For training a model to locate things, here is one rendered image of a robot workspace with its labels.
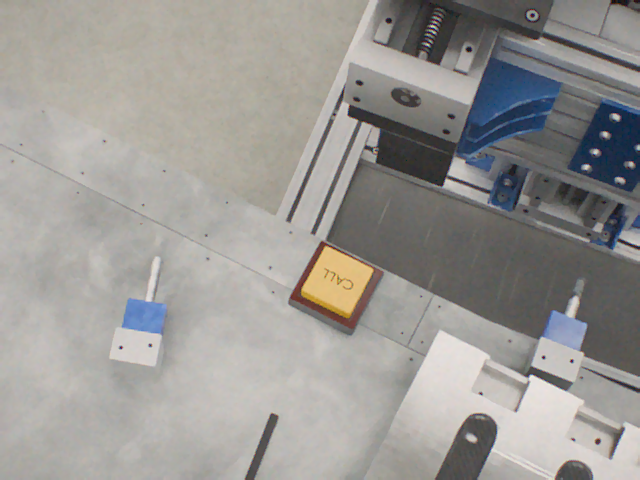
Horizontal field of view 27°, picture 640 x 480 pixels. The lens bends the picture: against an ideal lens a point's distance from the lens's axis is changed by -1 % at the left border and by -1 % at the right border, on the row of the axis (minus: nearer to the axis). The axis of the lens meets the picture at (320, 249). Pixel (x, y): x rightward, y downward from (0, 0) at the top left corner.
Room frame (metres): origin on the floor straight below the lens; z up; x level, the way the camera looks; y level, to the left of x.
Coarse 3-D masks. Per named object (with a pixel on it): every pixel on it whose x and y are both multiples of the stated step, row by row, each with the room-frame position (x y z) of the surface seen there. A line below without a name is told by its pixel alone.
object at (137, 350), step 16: (160, 272) 0.51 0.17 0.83; (128, 304) 0.47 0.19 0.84; (144, 304) 0.47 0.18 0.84; (160, 304) 0.47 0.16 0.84; (128, 320) 0.45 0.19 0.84; (144, 320) 0.45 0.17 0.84; (160, 320) 0.45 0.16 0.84; (128, 336) 0.43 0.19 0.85; (144, 336) 0.43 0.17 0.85; (160, 336) 0.43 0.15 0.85; (112, 352) 0.41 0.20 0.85; (128, 352) 0.41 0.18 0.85; (144, 352) 0.41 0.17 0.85; (160, 352) 0.42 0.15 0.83; (128, 368) 0.40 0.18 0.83; (144, 368) 0.40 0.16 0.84
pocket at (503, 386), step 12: (480, 372) 0.44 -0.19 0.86; (492, 372) 0.45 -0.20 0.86; (504, 372) 0.44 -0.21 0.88; (480, 384) 0.43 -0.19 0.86; (492, 384) 0.43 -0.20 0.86; (504, 384) 0.44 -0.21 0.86; (516, 384) 0.44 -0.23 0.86; (528, 384) 0.44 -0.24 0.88; (492, 396) 0.42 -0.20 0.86; (504, 396) 0.42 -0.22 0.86; (516, 396) 0.42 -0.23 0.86; (516, 408) 0.41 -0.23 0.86
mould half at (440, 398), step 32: (448, 352) 0.45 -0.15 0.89; (480, 352) 0.46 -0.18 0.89; (416, 384) 0.41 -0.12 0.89; (448, 384) 0.42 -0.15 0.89; (544, 384) 0.43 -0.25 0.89; (416, 416) 0.38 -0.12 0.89; (448, 416) 0.38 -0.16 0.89; (512, 416) 0.39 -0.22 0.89; (544, 416) 0.40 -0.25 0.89; (384, 448) 0.34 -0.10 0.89; (416, 448) 0.35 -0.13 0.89; (448, 448) 0.35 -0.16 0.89; (512, 448) 0.36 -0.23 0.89; (544, 448) 0.37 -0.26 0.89; (576, 448) 0.37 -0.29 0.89
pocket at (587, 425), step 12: (588, 408) 0.42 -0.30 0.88; (576, 420) 0.41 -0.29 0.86; (588, 420) 0.41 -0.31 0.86; (600, 420) 0.41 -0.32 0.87; (576, 432) 0.40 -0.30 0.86; (588, 432) 0.40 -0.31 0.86; (600, 432) 0.40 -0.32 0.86; (612, 432) 0.40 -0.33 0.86; (588, 444) 0.38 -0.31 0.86; (600, 444) 0.39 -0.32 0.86; (612, 444) 0.39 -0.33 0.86; (612, 456) 0.37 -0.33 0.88
